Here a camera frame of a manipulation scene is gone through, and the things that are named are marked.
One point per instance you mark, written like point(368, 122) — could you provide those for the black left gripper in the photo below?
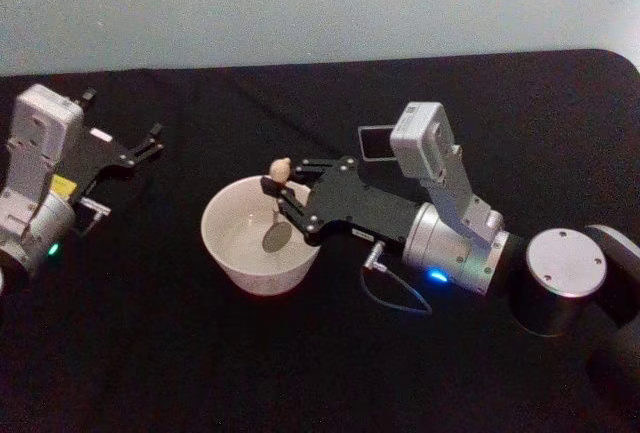
point(92, 158)

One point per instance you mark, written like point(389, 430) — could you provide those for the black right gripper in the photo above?
point(360, 203)

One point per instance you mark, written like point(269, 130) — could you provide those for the small beige lumpy item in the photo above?
point(280, 169)

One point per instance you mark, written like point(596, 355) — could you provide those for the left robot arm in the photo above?
point(35, 163)

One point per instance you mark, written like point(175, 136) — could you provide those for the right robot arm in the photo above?
point(450, 233)

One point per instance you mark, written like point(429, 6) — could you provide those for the white round bowl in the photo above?
point(235, 258)

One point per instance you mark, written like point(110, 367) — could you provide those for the black table cloth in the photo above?
point(190, 363)

